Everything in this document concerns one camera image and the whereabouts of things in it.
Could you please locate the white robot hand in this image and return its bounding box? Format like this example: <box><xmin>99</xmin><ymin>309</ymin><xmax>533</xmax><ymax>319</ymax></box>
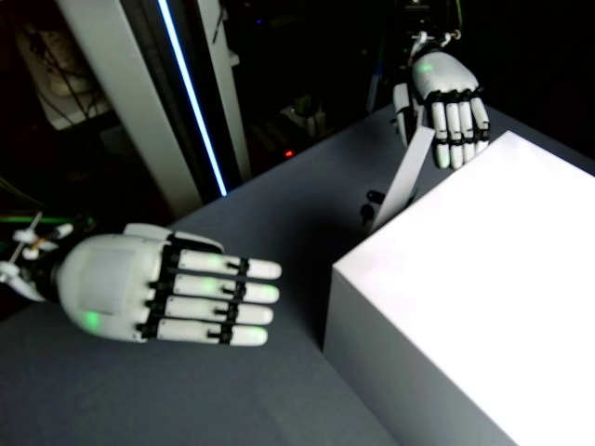
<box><xmin>392</xmin><ymin>51</ymin><xmax>492</xmax><ymax>169</ymax></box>
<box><xmin>54</xmin><ymin>222</ymin><xmax>284</xmax><ymax>348</ymax></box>

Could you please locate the white cabinet door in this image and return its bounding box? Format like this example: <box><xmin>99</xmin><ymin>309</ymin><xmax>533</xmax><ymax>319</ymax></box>
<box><xmin>359</xmin><ymin>127</ymin><xmax>436</xmax><ymax>232</ymax></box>

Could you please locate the grey table cloth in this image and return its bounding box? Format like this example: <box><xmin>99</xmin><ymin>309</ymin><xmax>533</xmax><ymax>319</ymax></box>
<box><xmin>0</xmin><ymin>102</ymin><xmax>595</xmax><ymax>446</ymax></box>

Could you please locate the small white device with green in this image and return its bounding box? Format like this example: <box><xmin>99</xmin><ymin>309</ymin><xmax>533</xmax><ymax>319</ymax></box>
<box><xmin>280</xmin><ymin>95</ymin><xmax>327</xmax><ymax>132</ymax></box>

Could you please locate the white metal cabinet box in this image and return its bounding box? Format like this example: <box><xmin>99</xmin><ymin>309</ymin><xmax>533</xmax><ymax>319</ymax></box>
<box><xmin>324</xmin><ymin>129</ymin><xmax>595</xmax><ymax>446</ymax></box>

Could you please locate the blue-white LED light strip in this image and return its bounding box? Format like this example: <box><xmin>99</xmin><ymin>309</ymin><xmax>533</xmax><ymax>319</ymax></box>
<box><xmin>156</xmin><ymin>0</ymin><xmax>229</xmax><ymax>197</ymax></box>

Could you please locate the white upright column frame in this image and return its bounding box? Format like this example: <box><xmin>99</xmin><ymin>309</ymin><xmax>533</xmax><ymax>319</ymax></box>
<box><xmin>54</xmin><ymin>0</ymin><xmax>253</xmax><ymax>206</ymax></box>

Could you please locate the white power strip with cables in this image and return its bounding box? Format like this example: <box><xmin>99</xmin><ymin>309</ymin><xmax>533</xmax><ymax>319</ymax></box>
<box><xmin>16</xmin><ymin>22</ymin><xmax>113</xmax><ymax>132</ymax></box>

